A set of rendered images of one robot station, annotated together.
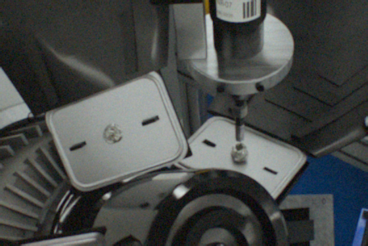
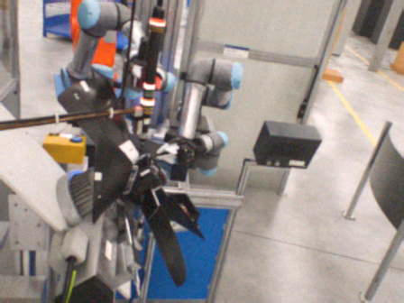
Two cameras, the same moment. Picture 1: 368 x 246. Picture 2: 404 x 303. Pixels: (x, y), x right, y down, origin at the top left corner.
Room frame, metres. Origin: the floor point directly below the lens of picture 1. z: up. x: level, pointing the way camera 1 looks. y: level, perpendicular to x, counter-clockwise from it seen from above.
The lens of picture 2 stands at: (-0.51, 0.78, 1.83)
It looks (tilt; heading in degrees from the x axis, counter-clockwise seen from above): 26 degrees down; 305
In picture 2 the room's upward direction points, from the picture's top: 12 degrees clockwise
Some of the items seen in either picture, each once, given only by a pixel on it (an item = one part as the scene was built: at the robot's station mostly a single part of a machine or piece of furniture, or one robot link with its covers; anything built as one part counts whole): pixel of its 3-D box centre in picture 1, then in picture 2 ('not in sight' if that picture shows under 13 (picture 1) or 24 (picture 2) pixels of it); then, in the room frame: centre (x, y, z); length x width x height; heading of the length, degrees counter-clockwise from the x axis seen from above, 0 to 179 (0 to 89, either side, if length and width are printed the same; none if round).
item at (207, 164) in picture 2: not in sight; (206, 160); (0.32, -0.44, 1.08); 0.11 x 0.08 x 0.11; 37
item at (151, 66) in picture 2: not in sight; (151, 66); (0.31, -0.04, 1.53); 0.03 x 0.03 x 0.21
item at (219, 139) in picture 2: not in sight; (214, 142); (0.30, -0.46, 1.17); 0.11 x 0.08 x 0.09; 86
